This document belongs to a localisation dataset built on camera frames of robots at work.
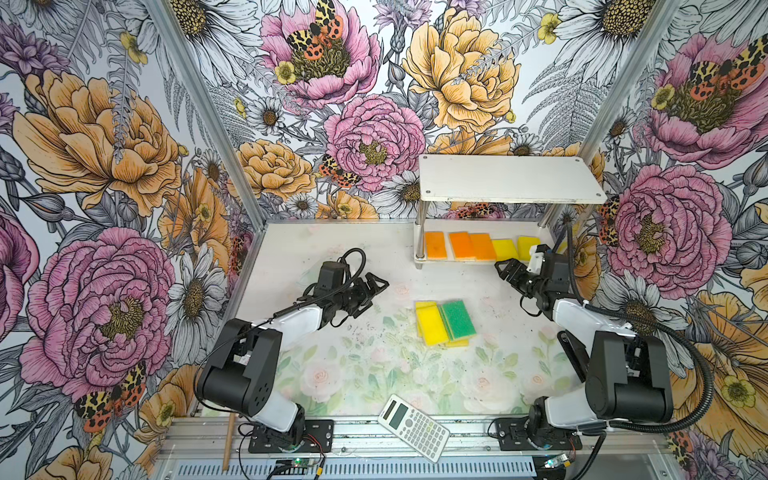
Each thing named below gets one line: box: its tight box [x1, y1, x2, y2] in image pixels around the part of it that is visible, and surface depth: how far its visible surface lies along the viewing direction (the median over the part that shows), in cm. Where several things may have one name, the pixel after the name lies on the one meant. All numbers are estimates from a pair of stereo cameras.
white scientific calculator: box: [377, 394, 451, 463], surface depth 76 cm
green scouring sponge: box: [438, 300, 476, 341], surface depth 91 cm
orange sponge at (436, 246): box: [425, 231, 447, 259], surface depth 105 cm
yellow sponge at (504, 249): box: [492, 239, 518, 262], surface depth 107 cm
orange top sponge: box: [469, 233, 497, 260], surface depth 105 cm
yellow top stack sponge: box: [415, 301, 449, 346], surface depth 92 cm
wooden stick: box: [222, 412, 235, 471], surface depth 74 cm
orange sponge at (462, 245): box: [448, 231, 476, 259], surface depth 108 cm
